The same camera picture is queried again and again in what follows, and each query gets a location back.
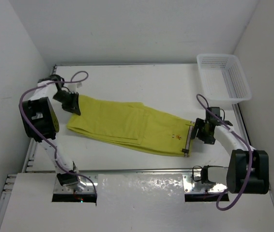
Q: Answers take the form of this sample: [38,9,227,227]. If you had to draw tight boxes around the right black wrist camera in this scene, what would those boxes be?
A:
[206,107,225,120]

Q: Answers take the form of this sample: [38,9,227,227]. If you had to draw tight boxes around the white perforated plastic basket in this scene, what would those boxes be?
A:
[197,54,252,108]

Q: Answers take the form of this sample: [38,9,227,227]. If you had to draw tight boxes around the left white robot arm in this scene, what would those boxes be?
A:
[19,74,81,190]

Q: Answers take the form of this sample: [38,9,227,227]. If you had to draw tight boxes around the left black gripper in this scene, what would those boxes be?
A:
[53,90,80,116]

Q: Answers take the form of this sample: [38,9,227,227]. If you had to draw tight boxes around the metal base plate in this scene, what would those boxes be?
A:
[53,174,98,195]
[183,174,227,194]

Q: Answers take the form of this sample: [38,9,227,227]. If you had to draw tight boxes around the white front cover board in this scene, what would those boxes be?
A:
[0,173,274,232]

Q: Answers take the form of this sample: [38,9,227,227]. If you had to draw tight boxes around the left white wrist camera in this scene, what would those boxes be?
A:
[67,82,82,92]

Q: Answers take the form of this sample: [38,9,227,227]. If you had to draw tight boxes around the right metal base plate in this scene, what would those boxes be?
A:
[183,174,227,194]

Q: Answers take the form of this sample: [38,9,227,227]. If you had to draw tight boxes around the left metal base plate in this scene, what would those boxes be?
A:
[53,174,98,195]

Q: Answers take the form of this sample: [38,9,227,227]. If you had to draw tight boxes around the aluminium table frame rail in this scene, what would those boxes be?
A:
[0,64,58,232]

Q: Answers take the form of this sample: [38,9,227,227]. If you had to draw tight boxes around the yellow-green trousers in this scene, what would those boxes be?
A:
[66,95,194,157]

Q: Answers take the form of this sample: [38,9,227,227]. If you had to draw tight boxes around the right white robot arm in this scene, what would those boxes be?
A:
[191,118,269,194]

